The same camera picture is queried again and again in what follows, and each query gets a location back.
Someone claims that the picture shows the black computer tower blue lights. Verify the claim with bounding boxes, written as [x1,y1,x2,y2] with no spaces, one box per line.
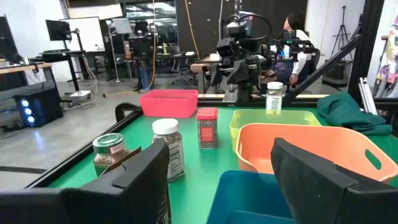
[14,88,64,128]

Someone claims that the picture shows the translucent yellow plastic bin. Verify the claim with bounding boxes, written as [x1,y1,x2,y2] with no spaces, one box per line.
[229,108,323,153]

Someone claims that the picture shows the dark green cloth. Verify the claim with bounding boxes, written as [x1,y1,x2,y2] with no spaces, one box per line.
[316,91,393,136]

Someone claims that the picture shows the orange plastic bin with handles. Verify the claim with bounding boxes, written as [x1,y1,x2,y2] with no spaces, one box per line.
[235,123,398,184]

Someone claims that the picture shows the large dark monitor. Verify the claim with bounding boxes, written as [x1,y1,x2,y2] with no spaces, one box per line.
[0,15,22,65]

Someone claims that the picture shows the green-lid glass spice jar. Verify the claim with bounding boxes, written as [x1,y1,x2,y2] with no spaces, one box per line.
[92,133,131,177]

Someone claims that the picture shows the black monitor on arm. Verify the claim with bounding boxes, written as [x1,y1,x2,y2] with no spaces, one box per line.
[45,19,73,42]

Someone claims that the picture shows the wooden work table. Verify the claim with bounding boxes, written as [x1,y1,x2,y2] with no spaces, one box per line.
[190,53,225,94]

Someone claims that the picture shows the white-lid spice jar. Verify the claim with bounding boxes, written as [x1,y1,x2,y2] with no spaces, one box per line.
[266,81,284,112]
[151,118,186,184]

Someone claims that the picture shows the colourful printed banner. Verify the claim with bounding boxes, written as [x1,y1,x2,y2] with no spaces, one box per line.
[374,14,398,98]

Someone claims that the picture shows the pink plastic bin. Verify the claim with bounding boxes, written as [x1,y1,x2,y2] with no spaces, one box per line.
[139,89,199,119]

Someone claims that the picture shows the yellow hanging cable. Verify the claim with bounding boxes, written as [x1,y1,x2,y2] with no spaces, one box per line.
[184,0,200,60]

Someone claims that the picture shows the wooden top desk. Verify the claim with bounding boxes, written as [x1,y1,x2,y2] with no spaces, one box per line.
[0,62,57,94]

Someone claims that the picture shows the black office chair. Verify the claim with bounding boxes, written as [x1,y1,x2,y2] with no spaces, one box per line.
[306,48,322,80]

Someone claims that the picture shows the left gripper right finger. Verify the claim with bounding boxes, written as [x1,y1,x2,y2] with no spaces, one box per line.
[269,137,398,224]

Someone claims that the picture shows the silver aluminium extrusions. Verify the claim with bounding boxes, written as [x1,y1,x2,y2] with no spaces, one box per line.
[358,77,379,116]

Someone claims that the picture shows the black equipment case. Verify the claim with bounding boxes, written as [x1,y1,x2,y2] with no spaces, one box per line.
[322,58,349,88]

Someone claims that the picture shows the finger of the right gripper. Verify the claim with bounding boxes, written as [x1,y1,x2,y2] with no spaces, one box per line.
[211,63,223,88]
[226,58,250,85]

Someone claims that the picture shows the orange hanging cable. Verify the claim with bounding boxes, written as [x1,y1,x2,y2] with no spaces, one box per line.
[139,0,157,93]

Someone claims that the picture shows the person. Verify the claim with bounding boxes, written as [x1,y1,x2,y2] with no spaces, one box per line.
[261,11,315,86]

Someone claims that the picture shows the white whiteboard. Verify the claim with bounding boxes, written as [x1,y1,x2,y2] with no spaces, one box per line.
[59,16,106,53]

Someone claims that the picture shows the black standing desk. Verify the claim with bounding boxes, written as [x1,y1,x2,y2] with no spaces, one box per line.
[39,49,94,101]

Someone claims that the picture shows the black tripod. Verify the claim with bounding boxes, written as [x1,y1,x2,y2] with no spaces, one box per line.
[330,5,354,60]

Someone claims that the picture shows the blue plastic bin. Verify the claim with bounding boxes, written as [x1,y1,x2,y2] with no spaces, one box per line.
[205,169,296,224]

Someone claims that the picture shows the white panel on stand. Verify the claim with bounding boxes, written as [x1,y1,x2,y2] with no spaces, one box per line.
[107,17,134,84]

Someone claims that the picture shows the black robot rig teal light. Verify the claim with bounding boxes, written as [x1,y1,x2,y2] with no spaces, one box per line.
[273,30,318,60]

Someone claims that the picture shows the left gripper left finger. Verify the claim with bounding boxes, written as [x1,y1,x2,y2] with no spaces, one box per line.
[0,138,172,224]

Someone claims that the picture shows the black curved bracket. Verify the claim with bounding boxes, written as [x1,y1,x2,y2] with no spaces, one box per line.
[114,102,142,124]

